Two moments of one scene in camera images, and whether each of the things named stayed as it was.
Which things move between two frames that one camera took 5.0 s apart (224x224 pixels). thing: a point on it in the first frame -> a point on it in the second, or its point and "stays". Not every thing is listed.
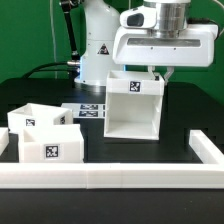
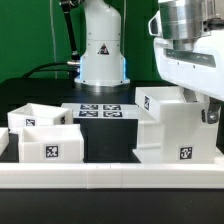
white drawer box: (35, 115) stays
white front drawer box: (61, 143) stays
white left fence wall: (4, 139) stays
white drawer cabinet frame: (133, 105) -> (171, 129)
